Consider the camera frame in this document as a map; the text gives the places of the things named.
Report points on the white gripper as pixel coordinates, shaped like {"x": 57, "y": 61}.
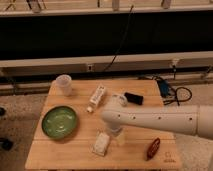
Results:
{"x": 119, "y": 133}

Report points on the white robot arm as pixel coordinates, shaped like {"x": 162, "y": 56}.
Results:
{"x": 187, "y": 120}

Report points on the brown red oblong object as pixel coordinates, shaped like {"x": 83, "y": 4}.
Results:
{"x": 153, "y": 148}

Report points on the blue power box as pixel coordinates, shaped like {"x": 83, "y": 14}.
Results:
{"x": 163, "y": 87}

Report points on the wooden folding table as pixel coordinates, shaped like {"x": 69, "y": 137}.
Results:
{"x": 75, "y": 151}

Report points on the green ceramic bowl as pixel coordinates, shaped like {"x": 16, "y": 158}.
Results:
{"x": 59, "y": 122}

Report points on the clear plastic cup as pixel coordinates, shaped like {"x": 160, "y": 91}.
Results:
{"x": 64, "y": 83}

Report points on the white small bottle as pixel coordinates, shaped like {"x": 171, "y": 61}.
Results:
{"x": 96, "y": 98}

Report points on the white wall outlet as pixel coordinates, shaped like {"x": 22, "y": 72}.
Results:
{"x": 90, "y": 67}

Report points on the black rectangular block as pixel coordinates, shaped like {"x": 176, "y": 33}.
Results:
{"x": 136, "y": 99}

